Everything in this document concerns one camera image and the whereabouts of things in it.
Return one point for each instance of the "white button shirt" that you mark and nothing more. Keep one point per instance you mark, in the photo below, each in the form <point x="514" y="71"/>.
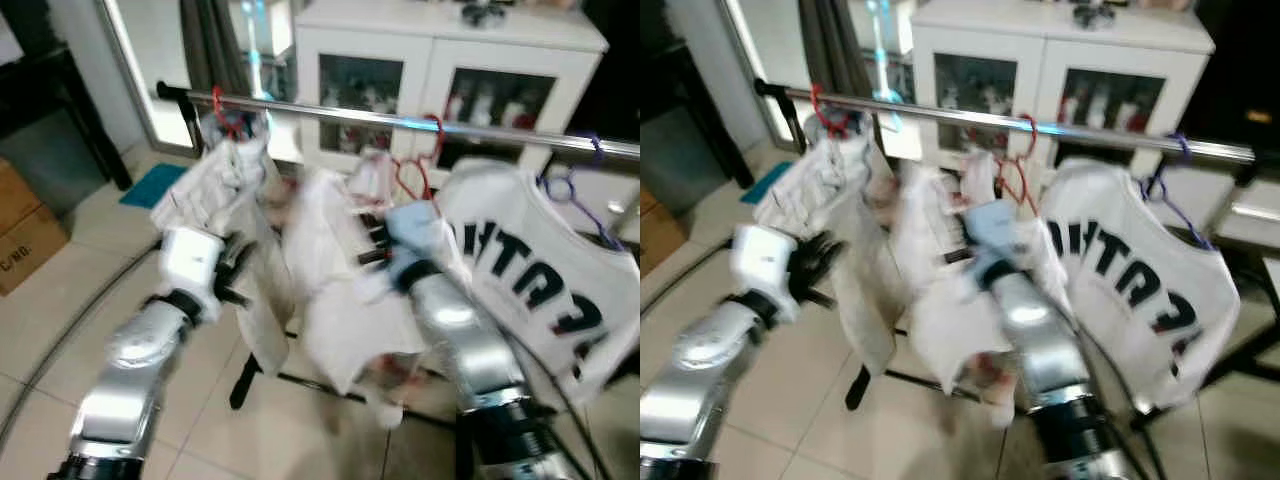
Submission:
<point x="340" y="330"/>
<point x="950" y="330"/>

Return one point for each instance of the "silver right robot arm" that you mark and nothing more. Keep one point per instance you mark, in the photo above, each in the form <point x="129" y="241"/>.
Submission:
<point x="1040" y="350"/>
<point x="470" y="350"/>

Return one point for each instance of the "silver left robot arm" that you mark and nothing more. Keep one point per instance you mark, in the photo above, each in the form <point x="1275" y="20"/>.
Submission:
<point x="700" y="390"/>
<point x="120" y="390"/>

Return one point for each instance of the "red plastic clothes hanger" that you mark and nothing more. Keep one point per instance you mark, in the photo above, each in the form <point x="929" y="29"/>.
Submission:
<point x="815" y="103"/>
<point x="438" y="140"/>
<point x="216" y="105"/>
<point x="1033" y="140"/>

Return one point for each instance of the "purple clothes hanger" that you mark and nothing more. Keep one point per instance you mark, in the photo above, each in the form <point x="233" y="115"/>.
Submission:
<point x="1188" y="215"/>
<point x="595" y="217"/>

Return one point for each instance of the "white striped garment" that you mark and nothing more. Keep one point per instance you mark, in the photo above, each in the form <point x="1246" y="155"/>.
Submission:
<point x="820" y="190"/>
<point x="215" y="190"/>

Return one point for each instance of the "plain white T-shirt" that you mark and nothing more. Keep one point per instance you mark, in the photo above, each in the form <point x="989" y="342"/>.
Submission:
<point x="365" y="175"/>
<point x="975" y="175"/>

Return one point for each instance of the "teal floor mat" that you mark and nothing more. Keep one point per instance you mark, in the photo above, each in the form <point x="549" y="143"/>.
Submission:
<point x="150" y="185"/>
<point x="765" y="182"/>

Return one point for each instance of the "white T-shirt black lettering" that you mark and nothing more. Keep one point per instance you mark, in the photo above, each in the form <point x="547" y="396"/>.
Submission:
<point x="520" y="190"/>
<point x="1120" y="190"/>

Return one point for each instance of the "dark grey storage box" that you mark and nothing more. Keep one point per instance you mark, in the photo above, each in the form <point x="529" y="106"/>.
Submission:
<point x="60" y="160"/>
<point x="670" y="150"/>

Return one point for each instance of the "printed brown cardboard box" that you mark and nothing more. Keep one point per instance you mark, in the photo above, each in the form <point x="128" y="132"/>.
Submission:
<point x="35" y="255"/>

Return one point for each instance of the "white framed glass door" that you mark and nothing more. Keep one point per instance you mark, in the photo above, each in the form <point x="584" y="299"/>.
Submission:
<point x="770" y="60"/>
<point x="150" y="60"/>

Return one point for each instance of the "dark grey curtain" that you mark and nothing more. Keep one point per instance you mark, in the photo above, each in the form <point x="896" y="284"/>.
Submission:
<point x="835" y="45"/>
<point x="215" y="45"/>

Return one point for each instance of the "black metal stand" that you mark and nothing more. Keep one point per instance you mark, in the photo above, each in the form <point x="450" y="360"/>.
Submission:
<point x="50" y="90"/>
<point x="680" y="100"/>

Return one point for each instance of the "white glass-door display cabinet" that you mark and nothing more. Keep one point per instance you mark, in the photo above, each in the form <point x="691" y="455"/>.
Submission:
<point x="1050" y="30"/>
<point x="440" y="30"/>

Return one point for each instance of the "black television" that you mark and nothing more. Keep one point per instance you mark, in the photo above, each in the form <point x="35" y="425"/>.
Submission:
<point x="1240" y="60"/>
<point x="620" y="70"/>

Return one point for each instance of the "white low cabinet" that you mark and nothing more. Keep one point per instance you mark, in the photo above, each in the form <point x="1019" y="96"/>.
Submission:
<point x="1255" y="210"/>

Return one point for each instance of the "pale blue right wrist camera mount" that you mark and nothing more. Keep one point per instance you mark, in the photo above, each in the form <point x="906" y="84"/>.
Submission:
<point x="415" y="235"/>
<point x="1000" y="235"/>

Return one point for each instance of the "clothes rack silver rail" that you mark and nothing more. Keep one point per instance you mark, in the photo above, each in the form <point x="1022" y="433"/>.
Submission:
<point x="950" y="114"/>
<point x="330" y="113"/>

